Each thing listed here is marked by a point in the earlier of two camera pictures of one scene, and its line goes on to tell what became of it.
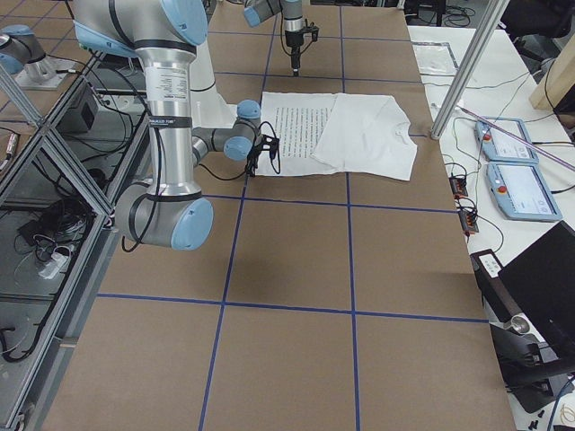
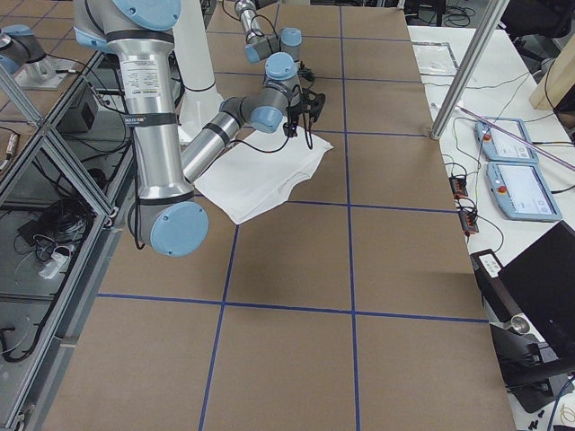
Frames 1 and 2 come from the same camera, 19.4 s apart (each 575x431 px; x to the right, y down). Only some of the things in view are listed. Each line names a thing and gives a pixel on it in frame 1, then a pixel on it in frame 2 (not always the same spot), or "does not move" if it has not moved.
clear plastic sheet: [435, 58] does not move
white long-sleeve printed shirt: [340, 134] → [259, 171]
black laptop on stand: [530, 304] does not move
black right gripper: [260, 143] → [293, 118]
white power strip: [59, 263] does not move
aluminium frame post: [488, 25] does not move
